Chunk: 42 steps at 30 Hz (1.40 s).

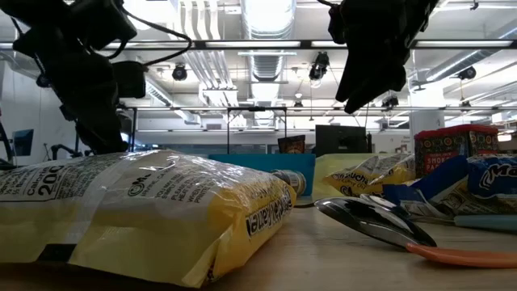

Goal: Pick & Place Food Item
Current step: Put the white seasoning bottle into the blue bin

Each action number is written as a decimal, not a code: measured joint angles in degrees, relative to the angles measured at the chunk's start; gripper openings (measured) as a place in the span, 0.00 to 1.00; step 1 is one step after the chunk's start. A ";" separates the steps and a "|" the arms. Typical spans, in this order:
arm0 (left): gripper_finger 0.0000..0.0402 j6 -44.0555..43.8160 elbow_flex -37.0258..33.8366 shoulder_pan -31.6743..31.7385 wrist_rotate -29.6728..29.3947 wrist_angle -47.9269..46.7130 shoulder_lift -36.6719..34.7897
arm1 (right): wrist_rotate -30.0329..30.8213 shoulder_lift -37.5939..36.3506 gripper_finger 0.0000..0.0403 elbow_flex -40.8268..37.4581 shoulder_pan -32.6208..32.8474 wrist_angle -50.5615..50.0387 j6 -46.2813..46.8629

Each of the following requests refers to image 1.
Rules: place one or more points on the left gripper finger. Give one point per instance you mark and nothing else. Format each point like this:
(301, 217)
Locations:
(82, 125)
(111, 129)

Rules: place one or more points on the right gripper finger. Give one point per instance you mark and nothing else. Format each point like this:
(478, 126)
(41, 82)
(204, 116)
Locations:
(352, 78)
(383, 83)

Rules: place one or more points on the red-lid patterned spice tin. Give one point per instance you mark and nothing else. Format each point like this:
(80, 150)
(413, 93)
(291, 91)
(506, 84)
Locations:
(444, 149)

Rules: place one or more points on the yellow plastic bin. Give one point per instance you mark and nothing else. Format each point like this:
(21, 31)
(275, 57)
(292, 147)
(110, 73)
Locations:
(329, 169)

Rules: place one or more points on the yellow ramen noodle packet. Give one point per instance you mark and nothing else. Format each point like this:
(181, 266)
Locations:
(363, 178)
(141, 218)

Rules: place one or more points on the small glass spice jar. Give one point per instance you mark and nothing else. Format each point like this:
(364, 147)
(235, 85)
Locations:
(291, 180)

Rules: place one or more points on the teal plastic bin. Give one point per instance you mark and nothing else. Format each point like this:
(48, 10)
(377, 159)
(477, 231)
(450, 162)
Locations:
(258, 163)

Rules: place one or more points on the blue yellow ramen packet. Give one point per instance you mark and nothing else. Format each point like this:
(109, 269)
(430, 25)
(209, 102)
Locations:
(493, 174)

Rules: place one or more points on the background black robot arm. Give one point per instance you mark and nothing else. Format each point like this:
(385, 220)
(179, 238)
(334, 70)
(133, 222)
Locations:
(60, 148)

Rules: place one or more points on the white pillar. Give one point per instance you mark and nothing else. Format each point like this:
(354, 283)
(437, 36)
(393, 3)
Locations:
(426, 119)

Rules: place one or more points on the blue screen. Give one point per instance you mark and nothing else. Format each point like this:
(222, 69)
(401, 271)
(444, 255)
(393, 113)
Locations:
(23, 142)

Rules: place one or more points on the black monitor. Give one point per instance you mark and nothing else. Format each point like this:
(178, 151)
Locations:
(343, 141)

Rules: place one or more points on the dark orange snack packet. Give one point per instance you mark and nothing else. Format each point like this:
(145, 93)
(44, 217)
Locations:
(291, 144)

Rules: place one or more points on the black metal spoon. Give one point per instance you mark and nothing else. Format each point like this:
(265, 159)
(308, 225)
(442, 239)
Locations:
(363, 218)

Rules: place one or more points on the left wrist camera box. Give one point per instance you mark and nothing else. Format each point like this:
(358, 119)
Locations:
(129, 78)

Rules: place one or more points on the background black frame rig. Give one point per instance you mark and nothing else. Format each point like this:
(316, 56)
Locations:
(258, 108)

